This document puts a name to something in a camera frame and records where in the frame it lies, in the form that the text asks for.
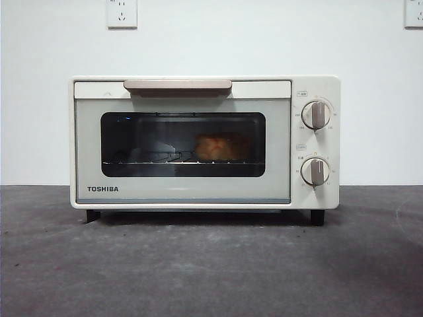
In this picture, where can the golden braided bread loaf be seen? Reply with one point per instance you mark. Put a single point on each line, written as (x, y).
(221, 148)

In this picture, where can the cream and taupe oven knob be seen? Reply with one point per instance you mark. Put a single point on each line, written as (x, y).
(316, 115)
(315, 171)

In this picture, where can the cream Toshiba toaster oven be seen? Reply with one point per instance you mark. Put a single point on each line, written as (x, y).
(330, 89)

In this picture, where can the white wall power socket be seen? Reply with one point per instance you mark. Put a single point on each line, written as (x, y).
(414, 14)
(121, 14)

